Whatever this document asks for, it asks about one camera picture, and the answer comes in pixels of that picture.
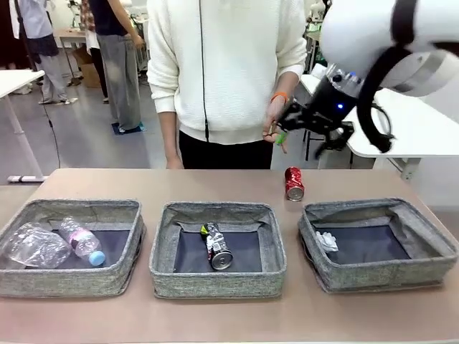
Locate bystander in grey trousers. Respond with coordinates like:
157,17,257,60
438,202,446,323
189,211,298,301
88,0,145,133

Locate grey fabric basket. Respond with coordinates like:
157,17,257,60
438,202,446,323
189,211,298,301
149,201,288,300
298,199,459,295
0,199,148,299

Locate person's left hand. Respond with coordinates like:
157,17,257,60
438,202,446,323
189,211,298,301
262,96,293,155

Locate brown cardboard box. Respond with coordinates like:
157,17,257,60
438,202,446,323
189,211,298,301
73,46,103,89

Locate crushed clear plastic bottle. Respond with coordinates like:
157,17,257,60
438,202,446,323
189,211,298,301
0,221,72,269

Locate crushed black drink can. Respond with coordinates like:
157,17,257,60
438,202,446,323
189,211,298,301
200,221,234,272

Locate person in white sweater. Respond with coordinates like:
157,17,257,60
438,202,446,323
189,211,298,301
146,0,308,145

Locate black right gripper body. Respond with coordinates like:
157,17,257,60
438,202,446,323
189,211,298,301
308,77,359,126

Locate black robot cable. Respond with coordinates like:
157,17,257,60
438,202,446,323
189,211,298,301
357,44,396,154

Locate person's right forearm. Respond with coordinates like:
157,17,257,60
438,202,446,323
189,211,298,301
158,110,184,164

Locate black stand with cable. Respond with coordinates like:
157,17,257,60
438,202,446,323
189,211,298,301
14,0,62,170

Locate white desk with column leg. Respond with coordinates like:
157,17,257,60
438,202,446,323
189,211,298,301
0,70,49,184

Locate white paper ball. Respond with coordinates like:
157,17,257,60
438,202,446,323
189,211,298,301
315,231,340,254

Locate crushed red drink can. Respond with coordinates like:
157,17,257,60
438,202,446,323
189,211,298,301
285,166,306,202

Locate bystander in plaid shirt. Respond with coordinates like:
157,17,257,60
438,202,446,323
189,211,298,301
80,0,110,104

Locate plastic bottle with pink label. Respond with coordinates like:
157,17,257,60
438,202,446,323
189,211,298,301
57,216,107,267

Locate black trousers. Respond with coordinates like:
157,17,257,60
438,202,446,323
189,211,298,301
178,129,274,170

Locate person's left forearm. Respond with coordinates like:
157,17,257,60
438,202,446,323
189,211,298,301
275,71,301,100

